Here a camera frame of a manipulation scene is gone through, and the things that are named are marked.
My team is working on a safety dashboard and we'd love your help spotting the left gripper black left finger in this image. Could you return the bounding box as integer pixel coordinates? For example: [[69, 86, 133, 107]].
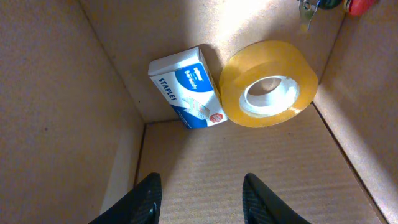
[[89, 172, 162, 224]]

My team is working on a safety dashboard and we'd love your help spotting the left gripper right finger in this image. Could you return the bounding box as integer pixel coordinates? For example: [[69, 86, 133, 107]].
[[242, 173, 310, 224]]

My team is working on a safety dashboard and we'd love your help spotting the clear tape roll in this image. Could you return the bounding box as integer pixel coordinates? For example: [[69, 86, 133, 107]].
[[219, 40, 318, 128]]

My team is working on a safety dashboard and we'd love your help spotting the red black stapler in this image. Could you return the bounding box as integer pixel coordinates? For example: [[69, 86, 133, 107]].
[[298, 0, 378, 32]]

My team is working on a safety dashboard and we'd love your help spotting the open cardboard box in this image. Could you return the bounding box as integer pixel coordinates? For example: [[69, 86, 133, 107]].
[[1, 1, 397, 223]]

